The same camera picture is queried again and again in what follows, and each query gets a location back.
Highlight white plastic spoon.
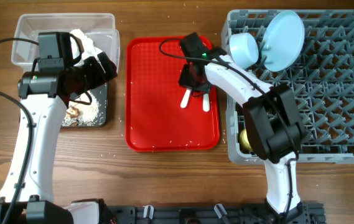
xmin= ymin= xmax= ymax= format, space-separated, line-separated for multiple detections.
xmin=202 ymin=93 xmax=210 ymax=112

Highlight white napkin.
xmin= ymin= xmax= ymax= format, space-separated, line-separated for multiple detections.
xmin=70 ymin=29 xmax=102 ymax=65

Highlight white plastic fork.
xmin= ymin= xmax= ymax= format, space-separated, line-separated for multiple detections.
xmin=180 ymin=89 xmax=191 ymax=108

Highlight food scraps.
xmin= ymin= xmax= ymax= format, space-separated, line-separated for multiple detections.
xmin=62 ymin=91 xmax=106 ymax=127

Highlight light blue bowl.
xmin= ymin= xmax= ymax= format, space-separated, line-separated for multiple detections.
xmin=230 ymin=33 xmax=259 ymax=69

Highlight yellow cup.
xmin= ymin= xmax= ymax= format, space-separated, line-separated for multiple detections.
xmin=238 ymin=129 xmax=253 ymax=151

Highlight light blue plate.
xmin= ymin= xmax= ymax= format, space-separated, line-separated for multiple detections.
xmin=261 ymin=10 xmax=305 ymax=72

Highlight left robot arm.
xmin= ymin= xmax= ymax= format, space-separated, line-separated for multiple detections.
xmin=0 ymin=52 xmax=117 ymax=223

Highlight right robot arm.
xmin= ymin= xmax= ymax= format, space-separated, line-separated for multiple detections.
xmin=181 ymin=47 xmax=304 ymax=218

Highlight grey dishwasher rack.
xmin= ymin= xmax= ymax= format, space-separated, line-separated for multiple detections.
xmin=221 ymin=9 xmax=354 ymax=166

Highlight black plastic tray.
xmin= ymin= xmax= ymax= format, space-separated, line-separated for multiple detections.
xmin=19 ymin=72 xmax=109 ymax=129

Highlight clear plastic bin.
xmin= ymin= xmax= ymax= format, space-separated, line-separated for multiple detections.
xmin=14 ymin=13 xmax=120 ymax=65

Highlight red serving tray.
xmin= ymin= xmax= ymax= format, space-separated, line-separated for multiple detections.
xmin=124 ymin=37 xmax=220 ymax=152

